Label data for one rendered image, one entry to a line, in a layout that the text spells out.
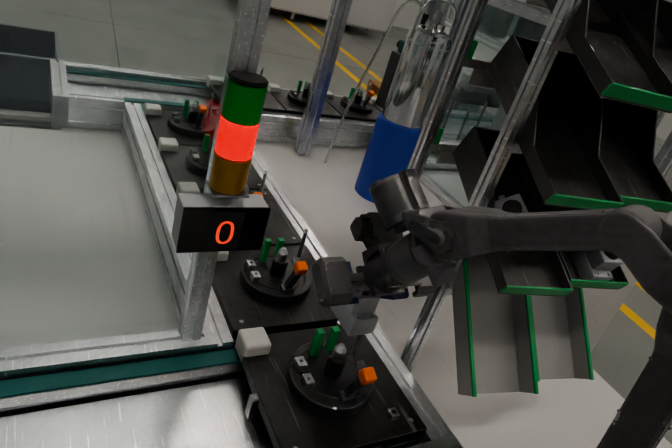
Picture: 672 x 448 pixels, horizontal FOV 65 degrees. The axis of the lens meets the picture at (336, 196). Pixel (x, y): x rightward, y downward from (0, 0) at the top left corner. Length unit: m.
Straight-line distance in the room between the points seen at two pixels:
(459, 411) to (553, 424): 0.21
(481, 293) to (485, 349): 0.10
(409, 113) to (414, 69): 0.13
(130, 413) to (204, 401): 0.11
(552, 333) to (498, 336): 0.14
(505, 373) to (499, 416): 0.17
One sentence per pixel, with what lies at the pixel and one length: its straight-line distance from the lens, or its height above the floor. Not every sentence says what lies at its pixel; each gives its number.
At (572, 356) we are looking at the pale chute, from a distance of 1.15.
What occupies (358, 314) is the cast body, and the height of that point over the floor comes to 1.13.
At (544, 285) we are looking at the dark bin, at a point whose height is 1.20.
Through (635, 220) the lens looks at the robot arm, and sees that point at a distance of 0.51.
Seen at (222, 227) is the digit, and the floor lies 1.21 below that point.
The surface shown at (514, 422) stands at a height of 0.86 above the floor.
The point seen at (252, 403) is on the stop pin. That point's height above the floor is 0.96.
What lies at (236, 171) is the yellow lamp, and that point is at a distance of 0.70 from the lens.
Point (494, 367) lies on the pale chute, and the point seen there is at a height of 1.02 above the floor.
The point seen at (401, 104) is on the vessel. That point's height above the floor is 1.20.
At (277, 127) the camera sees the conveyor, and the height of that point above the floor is 0.92.
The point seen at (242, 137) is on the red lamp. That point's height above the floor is 1.34.
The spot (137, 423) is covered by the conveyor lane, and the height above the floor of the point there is 0.92.
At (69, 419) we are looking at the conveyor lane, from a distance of 0.88.
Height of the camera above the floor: 1.60
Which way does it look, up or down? 26 degrees down
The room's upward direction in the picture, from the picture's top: 17 degrees clockwise
